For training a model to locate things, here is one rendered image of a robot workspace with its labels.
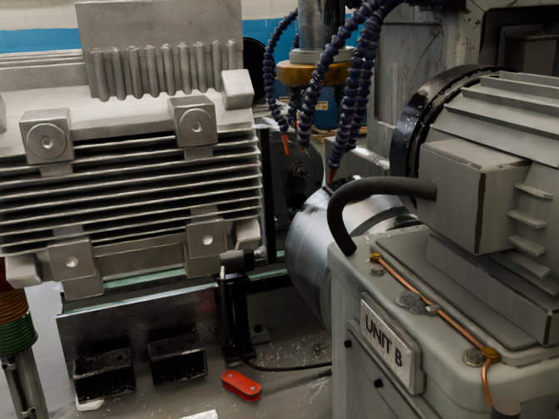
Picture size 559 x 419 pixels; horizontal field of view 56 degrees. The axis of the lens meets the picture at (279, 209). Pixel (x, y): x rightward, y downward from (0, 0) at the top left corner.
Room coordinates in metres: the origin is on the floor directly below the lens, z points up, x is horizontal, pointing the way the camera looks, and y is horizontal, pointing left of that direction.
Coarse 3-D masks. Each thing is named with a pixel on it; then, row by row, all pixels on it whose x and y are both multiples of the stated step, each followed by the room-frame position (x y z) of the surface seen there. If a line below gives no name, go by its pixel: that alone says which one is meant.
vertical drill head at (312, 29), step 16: (304, 0) 1.04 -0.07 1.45; (320, 0) 1.02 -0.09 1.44; (336, 0) 1.03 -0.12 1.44; (304, 16) 1.04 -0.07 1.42; (320, 16) 1.02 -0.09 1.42; (336, 16) 1.03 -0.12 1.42; (304, 32) 1.04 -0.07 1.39; (320, 32) 1.02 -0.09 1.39; (336, 32) 1.03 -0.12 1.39; (304, 48) 1.04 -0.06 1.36; (320, 48) 1.02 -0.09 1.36; (352, 48) 1.04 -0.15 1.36; (288, 64) 1.03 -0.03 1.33; (304, 64) 1.01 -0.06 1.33; (336, 64) 0.98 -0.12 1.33; (288, 80) 1.01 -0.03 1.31; (304, 80) 0.99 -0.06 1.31; (336, 80) 0.98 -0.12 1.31; (304, 96) 1.01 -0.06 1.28; (336, 96) 1.11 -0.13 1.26
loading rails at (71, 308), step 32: (128, 288) 0.97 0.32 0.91; (160, 288) 0.99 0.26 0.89; (192, 288) 0.94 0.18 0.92; (256, 288) 0.95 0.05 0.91; (288, 288) 0.97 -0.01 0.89; (64, 320) 0.83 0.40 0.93; (96, 320) 0.85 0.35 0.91; (128, 320) 0.87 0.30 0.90; (160, 320) 0.88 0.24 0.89; (192, 320) 0.90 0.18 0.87; (256, 320) 0.95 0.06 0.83; (288, 320) 0.96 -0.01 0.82; (64, 352) 0.83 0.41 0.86; (96, 352) 0.85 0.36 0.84
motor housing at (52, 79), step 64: (0, 64) 0.41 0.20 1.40; (64, 64) 0.41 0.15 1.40; (128, 128) 0.37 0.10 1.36; (256, 128) 0.40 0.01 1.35; (0, 192) 0.35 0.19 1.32; (64, 192) 0.37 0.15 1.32; (128, 192) 0.37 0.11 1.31; (192, 192) 0.39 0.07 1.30; (256, 192) 0.40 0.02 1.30; (0, 256) 0.35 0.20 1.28; (128, 256) 0.41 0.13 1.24
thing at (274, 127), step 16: (272, 128) 1.27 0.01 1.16; (272, 144) 1.25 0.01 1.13; (272, 160) 1.25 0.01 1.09; (288, 160) 1.26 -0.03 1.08; (304, 160) 1.27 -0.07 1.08; (320, 160) 1.29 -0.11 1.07; (288, 176) 1.26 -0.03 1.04; (320, 176) 1.29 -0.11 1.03; (288, 192) 1.26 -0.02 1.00; (304, 192) 1.27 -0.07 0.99; (288, 208) 1.26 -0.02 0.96
